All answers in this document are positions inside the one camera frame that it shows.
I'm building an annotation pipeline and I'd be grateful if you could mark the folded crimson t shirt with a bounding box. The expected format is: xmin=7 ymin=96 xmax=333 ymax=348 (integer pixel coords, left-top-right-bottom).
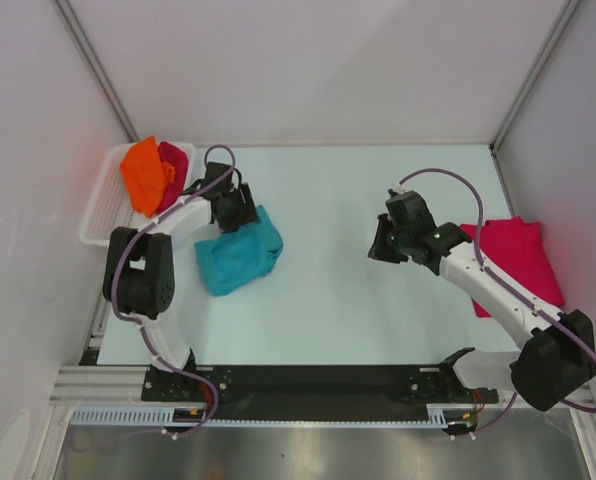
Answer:
xmin=480 ymin=216 xmax=565 ymax=307

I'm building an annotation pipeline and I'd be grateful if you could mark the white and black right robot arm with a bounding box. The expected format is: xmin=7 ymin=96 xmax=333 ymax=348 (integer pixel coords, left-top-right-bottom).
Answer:
xmin=368 ymin=191 xmax=596 ymax=412

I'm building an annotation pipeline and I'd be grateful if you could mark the crimson t shirt in basket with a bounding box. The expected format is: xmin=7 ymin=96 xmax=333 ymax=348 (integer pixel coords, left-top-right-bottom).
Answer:
xmin=156 ymin=142 xmax=189 ymax=214

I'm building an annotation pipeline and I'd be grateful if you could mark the white slotted cable duct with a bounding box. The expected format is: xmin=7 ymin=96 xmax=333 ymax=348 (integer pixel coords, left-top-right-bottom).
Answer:
xmin=69 ymin=405 xmax=475 ymax=429

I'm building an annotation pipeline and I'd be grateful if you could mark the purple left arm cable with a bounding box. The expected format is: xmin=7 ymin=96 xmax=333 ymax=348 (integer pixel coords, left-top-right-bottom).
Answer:
xmin=70 ymin=144 xmax=244 ymax=443

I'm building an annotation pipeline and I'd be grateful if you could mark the white perforated plastic basket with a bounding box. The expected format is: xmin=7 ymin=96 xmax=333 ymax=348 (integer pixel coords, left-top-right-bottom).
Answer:
xmin=79 ymin=140 xmax=196 ymax=247

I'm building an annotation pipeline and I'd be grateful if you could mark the teal t shirt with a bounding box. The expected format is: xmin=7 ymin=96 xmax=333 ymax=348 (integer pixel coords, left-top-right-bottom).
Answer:
xmin=194 ymin=205 xmax=284 ymax=297

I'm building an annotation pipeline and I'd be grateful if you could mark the orange t shirt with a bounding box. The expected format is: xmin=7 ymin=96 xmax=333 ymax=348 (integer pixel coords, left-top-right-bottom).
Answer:
xmin=119 ymin=136 xmax=166 ymax=217

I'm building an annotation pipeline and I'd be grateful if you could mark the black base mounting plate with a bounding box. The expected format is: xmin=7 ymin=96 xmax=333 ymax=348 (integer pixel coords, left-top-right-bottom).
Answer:
xmin=140 ymin=363 xmax=500 ymax=422

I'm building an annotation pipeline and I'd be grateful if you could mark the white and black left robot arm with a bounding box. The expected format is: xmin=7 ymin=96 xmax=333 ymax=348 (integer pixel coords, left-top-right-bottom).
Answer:
xmin=103 ymin=161 xmax=259 ymax=400

